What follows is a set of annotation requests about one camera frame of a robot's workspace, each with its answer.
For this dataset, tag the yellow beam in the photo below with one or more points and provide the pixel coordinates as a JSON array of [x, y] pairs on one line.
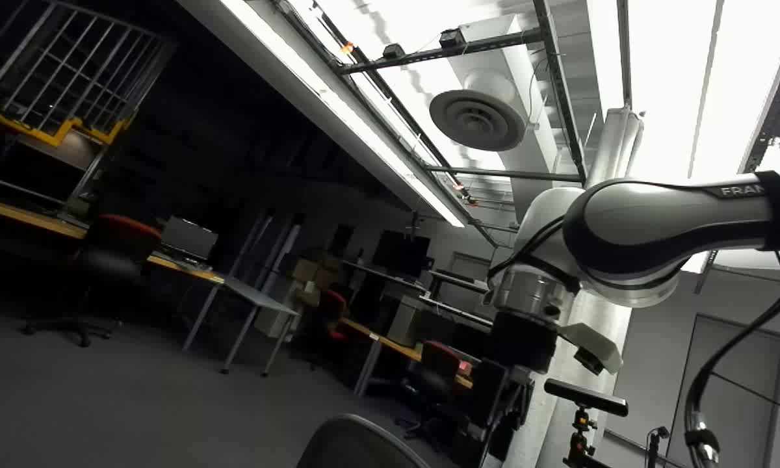
[[54, 130]]

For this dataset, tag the round ceiling air vent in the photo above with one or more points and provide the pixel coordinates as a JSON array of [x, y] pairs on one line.
[[476, 117]]

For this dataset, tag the black background monitor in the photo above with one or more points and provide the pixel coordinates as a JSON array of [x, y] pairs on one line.
[[401, 253]]

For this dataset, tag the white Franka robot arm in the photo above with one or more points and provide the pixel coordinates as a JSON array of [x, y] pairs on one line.
[[652, 225]]

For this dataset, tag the white window grid frame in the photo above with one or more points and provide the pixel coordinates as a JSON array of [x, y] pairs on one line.
[[70, 66]]

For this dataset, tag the black camera on tripod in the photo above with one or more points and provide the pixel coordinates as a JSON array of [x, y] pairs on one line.
[[587, 395]]

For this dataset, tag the small black stand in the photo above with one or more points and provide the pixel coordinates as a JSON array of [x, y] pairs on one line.
[[656, 446]]

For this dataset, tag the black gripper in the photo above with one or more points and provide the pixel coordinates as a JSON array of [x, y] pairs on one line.
[[521, 339]]

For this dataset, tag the grey box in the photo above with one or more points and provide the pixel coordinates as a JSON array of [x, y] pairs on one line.
[[188, 237]]

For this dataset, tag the long ceiling light strip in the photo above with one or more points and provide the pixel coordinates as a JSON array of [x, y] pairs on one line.
[[348, 112]]

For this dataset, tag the grey door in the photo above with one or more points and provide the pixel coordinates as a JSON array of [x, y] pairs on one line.
[[736, 381]]

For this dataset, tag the orange top desk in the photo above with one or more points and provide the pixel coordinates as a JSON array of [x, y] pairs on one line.
[[382, 339]]

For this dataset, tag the white ribbed column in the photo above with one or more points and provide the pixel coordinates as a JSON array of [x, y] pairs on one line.
[[612, 164]]

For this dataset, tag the long wooden workbench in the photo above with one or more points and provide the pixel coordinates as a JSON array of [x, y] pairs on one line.
[[27, 216]]

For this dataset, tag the black ceiling rail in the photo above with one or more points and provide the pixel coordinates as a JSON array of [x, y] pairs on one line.
[[443, 47]]

